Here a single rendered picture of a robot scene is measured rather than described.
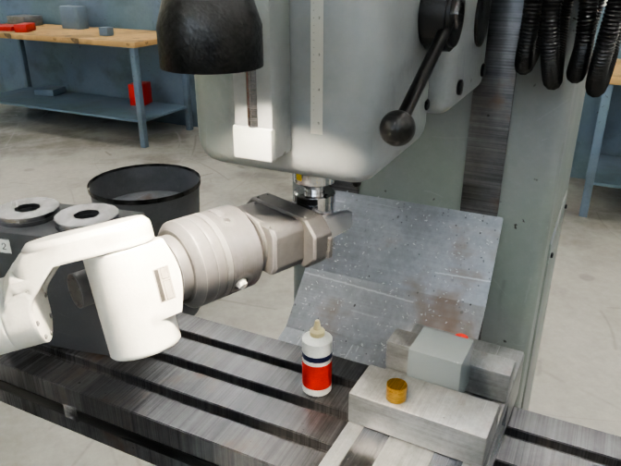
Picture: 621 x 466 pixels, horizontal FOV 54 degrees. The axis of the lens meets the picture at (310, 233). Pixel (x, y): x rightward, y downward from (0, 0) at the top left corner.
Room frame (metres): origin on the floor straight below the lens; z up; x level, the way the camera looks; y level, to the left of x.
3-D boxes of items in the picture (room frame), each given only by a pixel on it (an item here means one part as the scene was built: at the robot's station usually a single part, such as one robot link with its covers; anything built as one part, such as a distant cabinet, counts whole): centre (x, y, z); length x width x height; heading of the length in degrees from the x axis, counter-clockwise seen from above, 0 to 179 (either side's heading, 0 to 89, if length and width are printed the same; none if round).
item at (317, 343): (0.68, -0.01, 1.02); 0.04 x 0.04 x 0.11
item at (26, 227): (0.84, 0.37, 1.07); 0.22 x 0.12 x 0.20; 75
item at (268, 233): (0.58, 0.06, 1.23); 0.13 x 0.12 x 0.10; 43
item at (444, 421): (0.53, -0.12, 1.06); 0.15 x 0.06 x 0.04; 62
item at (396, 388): (0.53, -0.09, 1.08); 0.02 x 0.02 x 0.02
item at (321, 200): (0.65, 0.00, 1.26); 0.05 x 0.05 x 0.01
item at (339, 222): (0.62, -0.03, 1.23); 0.06 x 0.02 x 0.03; 133
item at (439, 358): (0.58, -0.15, 1.08); 0.06 x 0.05 x 0.06; 62
